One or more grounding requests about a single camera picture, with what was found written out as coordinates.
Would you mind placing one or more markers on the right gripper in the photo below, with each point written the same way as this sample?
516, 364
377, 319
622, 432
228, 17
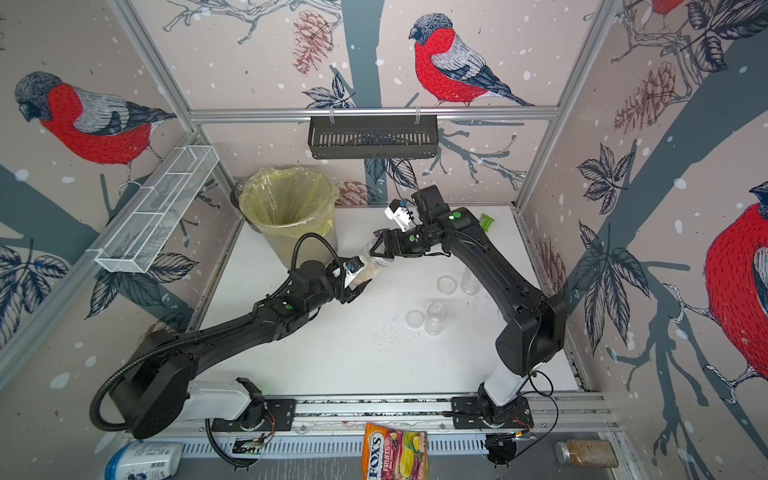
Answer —
388, 235

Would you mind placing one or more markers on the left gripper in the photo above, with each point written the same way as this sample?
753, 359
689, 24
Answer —
328, 272

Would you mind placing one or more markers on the clear jar lid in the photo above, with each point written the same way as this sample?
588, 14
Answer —
414, 319
446, 285

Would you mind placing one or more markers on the wide jar patterned lid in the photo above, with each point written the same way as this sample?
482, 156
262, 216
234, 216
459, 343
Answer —
371, 266

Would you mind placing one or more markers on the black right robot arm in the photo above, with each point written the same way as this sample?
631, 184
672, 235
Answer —
535, 323

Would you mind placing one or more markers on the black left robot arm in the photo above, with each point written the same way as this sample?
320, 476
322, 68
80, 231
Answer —
149, 392

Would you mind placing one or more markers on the bin with yellow bag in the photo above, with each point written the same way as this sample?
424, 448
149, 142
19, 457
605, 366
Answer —
284, 204

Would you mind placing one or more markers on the green snack packet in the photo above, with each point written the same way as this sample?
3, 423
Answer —
486, 222

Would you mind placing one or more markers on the black hanging basket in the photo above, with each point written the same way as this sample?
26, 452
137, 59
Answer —
373, 137

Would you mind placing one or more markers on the Fox's candy bag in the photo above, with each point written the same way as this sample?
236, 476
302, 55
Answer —
391, 454

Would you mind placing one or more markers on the white blue-lid container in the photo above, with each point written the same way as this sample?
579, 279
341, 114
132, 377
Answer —
145, 461

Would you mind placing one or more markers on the grain-filled jar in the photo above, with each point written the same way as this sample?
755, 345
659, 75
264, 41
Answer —
586, 453

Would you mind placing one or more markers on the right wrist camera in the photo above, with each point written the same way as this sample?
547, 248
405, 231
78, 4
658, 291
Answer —
428, 202

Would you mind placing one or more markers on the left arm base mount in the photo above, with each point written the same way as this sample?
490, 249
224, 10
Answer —
260, 414

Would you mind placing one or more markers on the white wire shelf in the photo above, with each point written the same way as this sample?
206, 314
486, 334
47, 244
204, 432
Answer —
141, 237

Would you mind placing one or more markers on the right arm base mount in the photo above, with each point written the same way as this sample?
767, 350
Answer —
477, 412

